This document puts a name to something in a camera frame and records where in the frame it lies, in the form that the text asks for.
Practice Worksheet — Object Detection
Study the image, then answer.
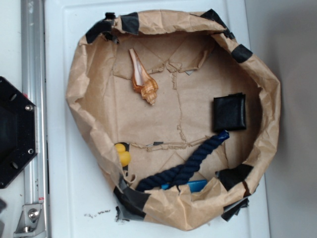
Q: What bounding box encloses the black folded leather wallet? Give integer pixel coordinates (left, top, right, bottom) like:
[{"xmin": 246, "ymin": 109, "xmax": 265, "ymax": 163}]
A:
[{"xmin": 213, "ymin": 93, "xmax": 247, "ymax": 131}]

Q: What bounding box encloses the orange spiral sea shell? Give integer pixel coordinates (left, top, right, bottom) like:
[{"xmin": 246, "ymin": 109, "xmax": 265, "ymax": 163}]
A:
[{"xmin": 129, "ymin": 48, "xmax": 159, "ymax": 106}]

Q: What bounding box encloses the dark blue thick rope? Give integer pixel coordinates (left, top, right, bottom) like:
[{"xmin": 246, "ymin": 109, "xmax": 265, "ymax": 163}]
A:
[{"xmin": 135, "ymin": 129, "xmax": 230, "ymax": 192}]

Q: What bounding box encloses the metal corner bracket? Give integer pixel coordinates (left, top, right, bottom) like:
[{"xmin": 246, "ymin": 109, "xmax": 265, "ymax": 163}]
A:
[{"xmin": 13, "ymin": 203, "xmax": 47, "ymax": 238}]

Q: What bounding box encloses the aluminium extrusion rail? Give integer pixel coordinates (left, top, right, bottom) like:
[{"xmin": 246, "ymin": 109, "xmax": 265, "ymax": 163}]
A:
[{"xmin": 21, "ymin": 0, "xmax": 51, "ymax": 238}]

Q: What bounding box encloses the white plastic tray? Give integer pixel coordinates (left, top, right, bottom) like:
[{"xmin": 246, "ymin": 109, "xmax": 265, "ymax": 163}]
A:
[{"xmin": 44, "ymin": 0, "xmax": 270, "ymax": 238}]

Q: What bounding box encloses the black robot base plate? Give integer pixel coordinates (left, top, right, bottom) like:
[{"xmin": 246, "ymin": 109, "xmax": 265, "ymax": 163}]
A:
[{"xmin": 0, "ymin": 77, "xmax": 37, "ymax": 189}]

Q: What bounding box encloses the yellow rubber duck toy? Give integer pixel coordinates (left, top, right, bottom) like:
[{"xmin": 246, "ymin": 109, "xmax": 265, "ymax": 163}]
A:
[{"xmin": 115, "ymin": 142, "xmax": 131, "ymax": 167}]

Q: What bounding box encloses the brown paper bag bin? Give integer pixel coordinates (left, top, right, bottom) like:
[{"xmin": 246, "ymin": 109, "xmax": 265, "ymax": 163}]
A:
[{"xmin": 66, "ymin": 10, "xmax": 281, "ymax": 231}]

